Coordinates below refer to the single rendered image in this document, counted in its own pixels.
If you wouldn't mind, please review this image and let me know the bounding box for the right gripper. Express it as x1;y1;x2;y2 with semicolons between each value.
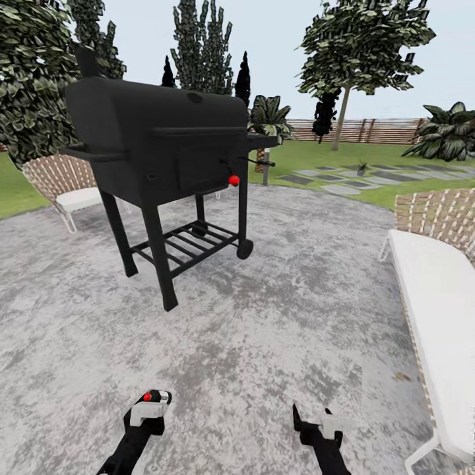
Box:
292;404;343;466

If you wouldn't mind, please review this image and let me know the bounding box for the insectifuge atomizer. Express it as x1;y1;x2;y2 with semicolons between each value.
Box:
142;389;172;405

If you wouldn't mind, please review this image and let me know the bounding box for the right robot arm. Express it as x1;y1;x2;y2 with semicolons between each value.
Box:
292;404;354;475

